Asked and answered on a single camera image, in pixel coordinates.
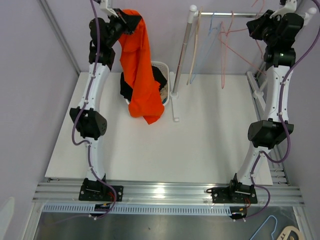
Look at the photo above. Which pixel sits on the beige wooden hanger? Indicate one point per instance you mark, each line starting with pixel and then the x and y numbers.
pixel 195 47

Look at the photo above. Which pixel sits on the white perforated plastic basket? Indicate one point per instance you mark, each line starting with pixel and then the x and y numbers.
pixel 165 71

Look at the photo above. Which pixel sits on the blue hanger on floor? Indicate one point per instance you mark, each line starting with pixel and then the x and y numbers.
pixel 270 223

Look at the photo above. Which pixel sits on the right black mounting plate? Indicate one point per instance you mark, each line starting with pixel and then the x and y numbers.
pixel 226 195

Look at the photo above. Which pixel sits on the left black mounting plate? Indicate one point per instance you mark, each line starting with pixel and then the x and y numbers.
pixel 115 193

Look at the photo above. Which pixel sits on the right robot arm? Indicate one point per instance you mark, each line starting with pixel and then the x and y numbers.
pixel 278 30

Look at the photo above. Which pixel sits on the pink wire hanger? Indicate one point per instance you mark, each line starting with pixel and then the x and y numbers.
pixel 247 50
pixel 223 39

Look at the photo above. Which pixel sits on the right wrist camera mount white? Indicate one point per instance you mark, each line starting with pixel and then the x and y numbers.
pixel 286 6

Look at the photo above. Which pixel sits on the black t shirt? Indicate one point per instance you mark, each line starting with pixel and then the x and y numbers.
pixel 126 91

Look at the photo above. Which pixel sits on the metal clothes rack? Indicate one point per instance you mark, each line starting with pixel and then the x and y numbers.
pixel 193 14

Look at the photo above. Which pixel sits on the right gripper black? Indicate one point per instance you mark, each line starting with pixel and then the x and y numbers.
pixel 254 26

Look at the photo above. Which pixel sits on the white slotted cable duct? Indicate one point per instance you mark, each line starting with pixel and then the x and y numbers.
pixel 138 209

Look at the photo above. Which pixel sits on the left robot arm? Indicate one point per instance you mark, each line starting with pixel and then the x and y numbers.
pixel 86 117

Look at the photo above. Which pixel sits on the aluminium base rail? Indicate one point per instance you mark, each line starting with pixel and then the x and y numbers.
pixel 158 193

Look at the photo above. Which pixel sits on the blue wire hanger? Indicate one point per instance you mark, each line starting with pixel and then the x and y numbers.
pixel 204 49

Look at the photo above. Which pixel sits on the black mounting plate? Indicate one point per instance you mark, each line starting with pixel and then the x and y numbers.
pixel 226 195
pixel 115 193

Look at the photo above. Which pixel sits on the wooden hanger on floor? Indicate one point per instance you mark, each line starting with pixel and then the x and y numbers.
pixel 291 233

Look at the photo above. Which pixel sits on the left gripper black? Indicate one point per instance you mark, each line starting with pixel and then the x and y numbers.
pixel 129 23

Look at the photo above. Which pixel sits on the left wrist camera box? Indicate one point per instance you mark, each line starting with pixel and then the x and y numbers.
pixel 106 7

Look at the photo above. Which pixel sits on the orange t shirt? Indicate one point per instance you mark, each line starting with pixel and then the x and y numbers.
pixel 136 63

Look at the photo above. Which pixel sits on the beige t shirt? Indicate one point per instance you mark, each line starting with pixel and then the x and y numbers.
pixel 164 92

